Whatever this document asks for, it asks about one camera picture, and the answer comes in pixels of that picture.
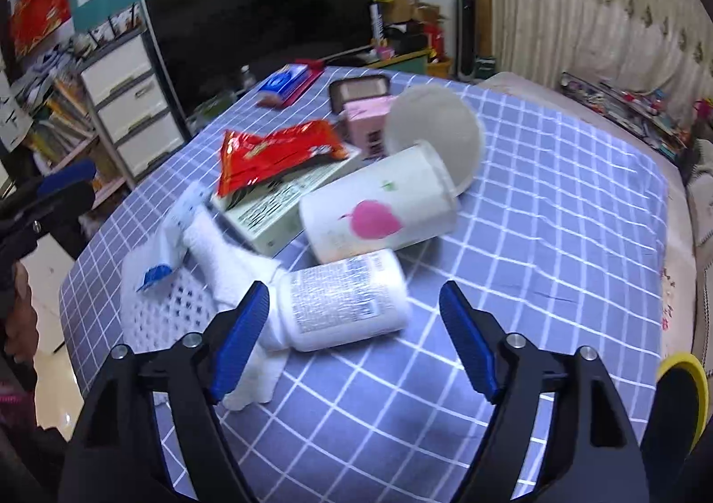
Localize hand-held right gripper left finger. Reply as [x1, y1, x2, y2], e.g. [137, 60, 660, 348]
[58, 280, 271, 503]

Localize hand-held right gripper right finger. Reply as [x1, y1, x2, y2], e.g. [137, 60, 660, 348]
[439, 280, 652, 503]

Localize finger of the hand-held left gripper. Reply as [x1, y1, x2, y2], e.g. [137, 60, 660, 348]
[34, 159, 97, 217]

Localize white knitted cloth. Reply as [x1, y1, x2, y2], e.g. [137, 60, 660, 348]
[181, 208, 291, 409]

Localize white pill bottle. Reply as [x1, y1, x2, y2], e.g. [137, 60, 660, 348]
[267, 249, 413, 353]

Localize green and white box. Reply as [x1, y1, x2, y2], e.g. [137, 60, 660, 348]
[210, 149, 365, 259]

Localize red snack bag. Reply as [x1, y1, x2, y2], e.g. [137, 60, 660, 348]
[217, 119, 351, 197]

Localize yellow rimmed trash bin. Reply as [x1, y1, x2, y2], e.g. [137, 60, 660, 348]
[640, 352, 713, 459]

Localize pink carton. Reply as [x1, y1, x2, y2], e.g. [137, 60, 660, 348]
[341, 95, 397, 159]

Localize person's left forearm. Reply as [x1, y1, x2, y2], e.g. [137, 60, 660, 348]
[0, 263, 37, 370]

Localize pile of books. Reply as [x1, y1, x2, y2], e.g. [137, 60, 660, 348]
[11, 52, 107, 175]

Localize white drawer cabinet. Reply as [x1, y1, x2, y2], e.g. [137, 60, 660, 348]
[78, 32, 187, 186]

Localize blue checked tablecloth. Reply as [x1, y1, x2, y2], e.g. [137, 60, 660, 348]
[58, 65, 683, 503]

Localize white cup with pink print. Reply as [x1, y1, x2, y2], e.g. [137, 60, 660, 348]
[299, 142, 460, 264]

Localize grey paper bowl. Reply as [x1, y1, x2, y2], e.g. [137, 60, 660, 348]
[385, 85, 485, 195]

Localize floral bench cover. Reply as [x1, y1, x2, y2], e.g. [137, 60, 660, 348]
[479, 71, 703, 364]

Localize blue packet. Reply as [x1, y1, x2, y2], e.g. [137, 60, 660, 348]
[257, 64, 310, 108]

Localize large black television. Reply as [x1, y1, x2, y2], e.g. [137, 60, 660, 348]
[139, 0, 375, 133]

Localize red flat packet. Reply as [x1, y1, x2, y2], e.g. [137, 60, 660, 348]
[284, 62, 325, 106]

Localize dark rectangular tray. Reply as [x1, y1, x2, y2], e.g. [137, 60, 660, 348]
[328, 74, 391, 114]

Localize pile of magazines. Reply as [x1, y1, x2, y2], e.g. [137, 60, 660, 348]
[560, 71, 692, 150]

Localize red fire extinguisher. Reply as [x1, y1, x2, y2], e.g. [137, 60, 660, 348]
[424, 24, 447, 64]

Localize black tower fan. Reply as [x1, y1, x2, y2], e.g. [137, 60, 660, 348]
[455, 0, 481, 82]

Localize cardboard boxes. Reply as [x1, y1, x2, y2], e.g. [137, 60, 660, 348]
[374, 0, 441, 28]

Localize beige patterned curtain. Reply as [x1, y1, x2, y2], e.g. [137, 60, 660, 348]
[479, 0, 713, 108]

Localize red wall poster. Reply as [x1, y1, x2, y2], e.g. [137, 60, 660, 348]
[11, 0, 73, 58]

